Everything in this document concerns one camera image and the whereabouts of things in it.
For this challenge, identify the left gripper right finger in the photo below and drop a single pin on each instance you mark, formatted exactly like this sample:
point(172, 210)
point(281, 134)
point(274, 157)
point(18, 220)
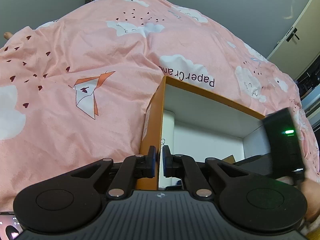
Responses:
point(187, 170)

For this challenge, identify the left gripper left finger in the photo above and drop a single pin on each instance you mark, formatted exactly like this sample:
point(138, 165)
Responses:
point(133, 168)

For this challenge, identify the white cylindrical bottle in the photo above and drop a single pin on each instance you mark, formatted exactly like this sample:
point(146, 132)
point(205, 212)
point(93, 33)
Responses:
point(167, 138)

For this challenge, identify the cream bedroom door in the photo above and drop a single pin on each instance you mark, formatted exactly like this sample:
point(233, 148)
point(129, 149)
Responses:
point(296, 56)

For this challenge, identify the right hand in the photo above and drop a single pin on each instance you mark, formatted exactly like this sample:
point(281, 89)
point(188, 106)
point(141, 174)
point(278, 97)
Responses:
point(310, 189)

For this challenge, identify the orange cardboard box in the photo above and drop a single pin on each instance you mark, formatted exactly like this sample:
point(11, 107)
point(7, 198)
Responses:
point(206, 125)

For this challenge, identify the pink cloud-print duvet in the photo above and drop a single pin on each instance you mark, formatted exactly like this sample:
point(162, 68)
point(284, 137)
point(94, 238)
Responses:
point(77, 89)

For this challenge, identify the smartphone screen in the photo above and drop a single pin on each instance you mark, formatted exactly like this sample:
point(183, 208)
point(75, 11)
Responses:
point(9, 226)

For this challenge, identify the black door handle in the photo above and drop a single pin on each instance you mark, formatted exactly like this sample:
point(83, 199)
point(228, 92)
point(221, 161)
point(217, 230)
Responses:
point(292, 34)

